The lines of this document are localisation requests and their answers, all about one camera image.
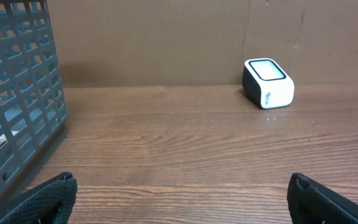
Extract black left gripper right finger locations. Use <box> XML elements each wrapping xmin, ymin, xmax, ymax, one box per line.
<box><xmin>287</xmin><ymin>172</ymin><xmax>358</xmax><ymax>224</ymax></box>

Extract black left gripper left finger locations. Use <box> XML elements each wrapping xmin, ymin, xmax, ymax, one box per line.
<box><xmin>0</xmin><ymin>172</ymin><xmax>78</xmax><ymax>224</ymax></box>

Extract white barcode scanner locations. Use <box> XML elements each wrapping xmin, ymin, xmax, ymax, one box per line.
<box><xmin>242</xmin><ymin>58</ymin><xmax>295</xmax><ymax>110</ymax></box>

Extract grey plastic mesh basket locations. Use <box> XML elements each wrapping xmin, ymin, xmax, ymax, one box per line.
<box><xmin>0</xmin><ymin>0</ymin><xmax>68</xmax><ymax>203</ymax></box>

